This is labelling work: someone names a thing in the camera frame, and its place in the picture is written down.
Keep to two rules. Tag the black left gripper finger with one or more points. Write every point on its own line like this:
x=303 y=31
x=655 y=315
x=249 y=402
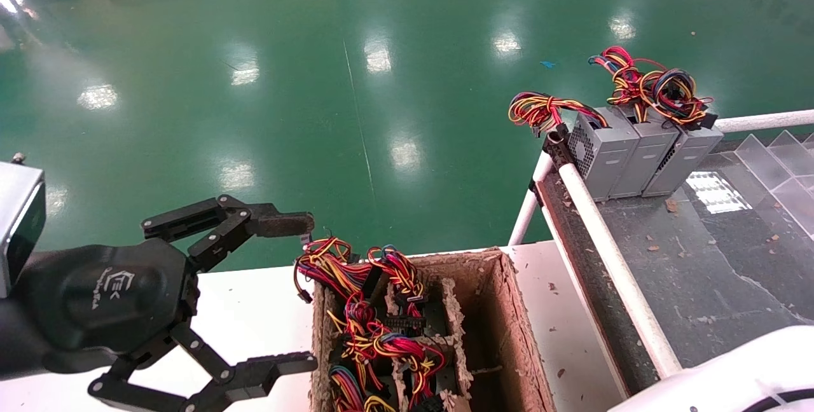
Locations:
x=284 y=224

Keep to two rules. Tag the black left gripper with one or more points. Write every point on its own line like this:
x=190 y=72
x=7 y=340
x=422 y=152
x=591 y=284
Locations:
x=108 y=297

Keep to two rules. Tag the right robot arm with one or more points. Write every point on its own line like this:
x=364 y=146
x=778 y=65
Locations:
x=731 y=374

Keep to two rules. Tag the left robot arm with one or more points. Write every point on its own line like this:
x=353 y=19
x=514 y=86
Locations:
x=11 y=348

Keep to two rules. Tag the cardboard divider insert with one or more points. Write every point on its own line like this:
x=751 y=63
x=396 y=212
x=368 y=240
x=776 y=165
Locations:
x=455 y=316

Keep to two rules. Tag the brown cardboard box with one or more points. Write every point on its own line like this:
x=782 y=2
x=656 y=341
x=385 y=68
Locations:
x=509 y=329

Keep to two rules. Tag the short white pipe leg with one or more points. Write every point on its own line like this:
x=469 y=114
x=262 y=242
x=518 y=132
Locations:
x=531 y=199

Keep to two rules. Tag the black pipe joint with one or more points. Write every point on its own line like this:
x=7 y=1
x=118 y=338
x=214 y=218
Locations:
x=559 y=145

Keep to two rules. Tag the small blue scrap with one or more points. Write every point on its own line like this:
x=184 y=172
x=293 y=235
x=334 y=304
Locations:
x=547 y=64

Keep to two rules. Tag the brown cardboard crumb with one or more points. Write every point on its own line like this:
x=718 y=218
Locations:
x=671 y=205

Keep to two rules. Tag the clear acrylic divider tray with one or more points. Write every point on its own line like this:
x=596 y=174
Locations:
x=782 y=164

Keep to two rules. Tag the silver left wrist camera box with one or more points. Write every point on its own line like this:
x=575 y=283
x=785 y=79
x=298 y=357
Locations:
x=19 y=221

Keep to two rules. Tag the long white pipe rail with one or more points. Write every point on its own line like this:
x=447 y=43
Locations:
x=610 y=253
x=763 y=121

